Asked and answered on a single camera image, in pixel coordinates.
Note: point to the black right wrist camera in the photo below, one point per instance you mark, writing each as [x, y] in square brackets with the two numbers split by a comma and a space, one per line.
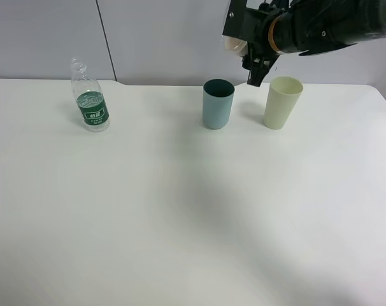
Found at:
[242, 22]

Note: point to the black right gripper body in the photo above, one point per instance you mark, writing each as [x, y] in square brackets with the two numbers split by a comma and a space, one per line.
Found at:
[259, 51]

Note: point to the glass cup with blue sleeve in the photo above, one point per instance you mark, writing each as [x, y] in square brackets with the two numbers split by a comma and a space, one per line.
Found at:
[236, 46]

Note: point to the pale green plastic cup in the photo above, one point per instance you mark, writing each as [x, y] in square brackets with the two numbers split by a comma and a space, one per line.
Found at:
[283, 94]

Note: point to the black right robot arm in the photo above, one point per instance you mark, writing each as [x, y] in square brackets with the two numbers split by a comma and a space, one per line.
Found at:
[307, 28]

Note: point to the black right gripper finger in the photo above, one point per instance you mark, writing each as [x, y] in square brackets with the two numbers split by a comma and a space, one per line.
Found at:
[257, 74]

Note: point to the clear green-label water bottle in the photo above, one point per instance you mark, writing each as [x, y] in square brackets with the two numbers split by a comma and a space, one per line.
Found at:
[89, 97]

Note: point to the teal plastic cup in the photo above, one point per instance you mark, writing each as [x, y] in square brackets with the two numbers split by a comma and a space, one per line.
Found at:
[217, 103]

